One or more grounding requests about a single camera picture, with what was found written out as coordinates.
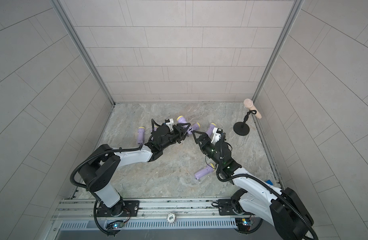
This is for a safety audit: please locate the blue tape piece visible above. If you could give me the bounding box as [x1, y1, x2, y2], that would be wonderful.
[266, 180, 274, 186]

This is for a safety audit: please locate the right circuit board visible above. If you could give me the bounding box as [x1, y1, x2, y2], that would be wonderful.
[235, 218, 253, 234]

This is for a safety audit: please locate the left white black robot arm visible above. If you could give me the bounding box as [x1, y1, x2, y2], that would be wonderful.
[70, 120, 191, 217]

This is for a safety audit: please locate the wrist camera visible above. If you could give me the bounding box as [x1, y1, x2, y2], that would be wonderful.
[211, 128, 224, 145]
[165, 119, 174, 132]

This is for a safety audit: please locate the purple flashlight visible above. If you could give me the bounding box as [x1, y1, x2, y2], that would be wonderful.
[206, 123, 216, 137]
[177, 116, 193, 135]
[194, 164, 216, 180]
[137, 127, 145, 146]
[191, 123, 201, 131]

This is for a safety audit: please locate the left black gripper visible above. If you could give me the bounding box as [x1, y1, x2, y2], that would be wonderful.
[159, 123, 191, 151]

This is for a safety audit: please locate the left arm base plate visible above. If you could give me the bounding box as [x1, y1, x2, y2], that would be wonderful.
[96, 200, 140, 218]

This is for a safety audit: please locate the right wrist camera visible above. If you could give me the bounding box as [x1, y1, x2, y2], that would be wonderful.
[211, 128, 224, 145]

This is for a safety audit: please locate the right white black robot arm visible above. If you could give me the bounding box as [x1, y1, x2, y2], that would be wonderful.
[193, 131, 318, 240]

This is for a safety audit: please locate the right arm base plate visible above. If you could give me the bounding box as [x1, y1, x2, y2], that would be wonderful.
[212, 199, 252, 216]

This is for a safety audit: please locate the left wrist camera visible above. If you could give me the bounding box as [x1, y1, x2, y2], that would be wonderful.
[165, 119, 174, 132]

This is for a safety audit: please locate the left green circuit board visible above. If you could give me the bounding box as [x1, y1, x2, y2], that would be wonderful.
[106, 220, 127, 231]

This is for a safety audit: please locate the beige microphone on stand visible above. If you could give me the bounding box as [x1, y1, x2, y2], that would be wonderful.
[244, 99, 262, 119]

